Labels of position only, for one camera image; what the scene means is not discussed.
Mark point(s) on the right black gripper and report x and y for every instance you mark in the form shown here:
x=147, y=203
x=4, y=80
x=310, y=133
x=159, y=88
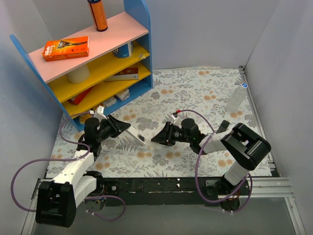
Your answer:
x=167, y=133

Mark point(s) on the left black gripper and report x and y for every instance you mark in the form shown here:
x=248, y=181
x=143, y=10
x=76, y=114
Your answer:
x=114, y=126

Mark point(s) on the white remote control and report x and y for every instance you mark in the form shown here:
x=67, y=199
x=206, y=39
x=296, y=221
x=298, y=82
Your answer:
x=136, y=135

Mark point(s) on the black remote control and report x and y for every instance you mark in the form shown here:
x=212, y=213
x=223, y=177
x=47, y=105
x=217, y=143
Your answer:
x=223, y=126

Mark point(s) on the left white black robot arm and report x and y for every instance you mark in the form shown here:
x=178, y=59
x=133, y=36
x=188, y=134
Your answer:
x=59, y=198

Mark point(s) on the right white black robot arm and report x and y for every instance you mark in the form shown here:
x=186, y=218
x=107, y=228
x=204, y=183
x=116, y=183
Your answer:
x=246, y=147

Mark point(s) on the small white box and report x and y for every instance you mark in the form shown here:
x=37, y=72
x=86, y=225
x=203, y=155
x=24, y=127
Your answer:
x=123, y=95

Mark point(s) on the yellow packet bottom shelf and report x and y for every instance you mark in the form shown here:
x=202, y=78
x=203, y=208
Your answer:
x=83, y=118

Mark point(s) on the red box lower shelf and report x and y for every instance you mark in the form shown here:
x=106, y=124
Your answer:
x=76, y=100

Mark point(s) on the red white flat box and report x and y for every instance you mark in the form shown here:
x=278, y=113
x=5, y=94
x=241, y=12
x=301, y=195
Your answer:
x=130, y=73

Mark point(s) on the blue pink yellow shelf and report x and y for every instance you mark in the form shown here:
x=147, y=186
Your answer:
x=131, y=25

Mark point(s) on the floral table mat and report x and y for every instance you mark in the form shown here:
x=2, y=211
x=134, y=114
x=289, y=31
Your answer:
x=201, y=95

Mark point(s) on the white paper roll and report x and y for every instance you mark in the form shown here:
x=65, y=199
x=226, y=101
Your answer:
x=78, y=75

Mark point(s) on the blue white can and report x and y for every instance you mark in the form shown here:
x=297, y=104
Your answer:
x=124, y=51

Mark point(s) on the clear plastic bottle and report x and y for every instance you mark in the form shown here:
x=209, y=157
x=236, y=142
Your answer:
x=237, y=98

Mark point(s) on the orange razor box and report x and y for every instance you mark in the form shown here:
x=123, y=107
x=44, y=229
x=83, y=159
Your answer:
x=69, y=48

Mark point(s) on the orange cylindrical bottle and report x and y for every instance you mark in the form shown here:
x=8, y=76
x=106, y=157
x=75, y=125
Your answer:
x=98, y=14

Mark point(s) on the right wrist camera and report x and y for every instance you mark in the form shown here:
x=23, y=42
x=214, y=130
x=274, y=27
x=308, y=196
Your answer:
x=176, y=119

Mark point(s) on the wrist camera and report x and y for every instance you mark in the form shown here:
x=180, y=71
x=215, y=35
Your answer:
x=98, y=113
x=176, y=119

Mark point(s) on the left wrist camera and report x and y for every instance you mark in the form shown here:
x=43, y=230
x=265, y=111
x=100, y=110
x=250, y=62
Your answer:
x=98, y=113

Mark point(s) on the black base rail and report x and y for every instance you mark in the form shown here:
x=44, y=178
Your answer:
x=208, y=191

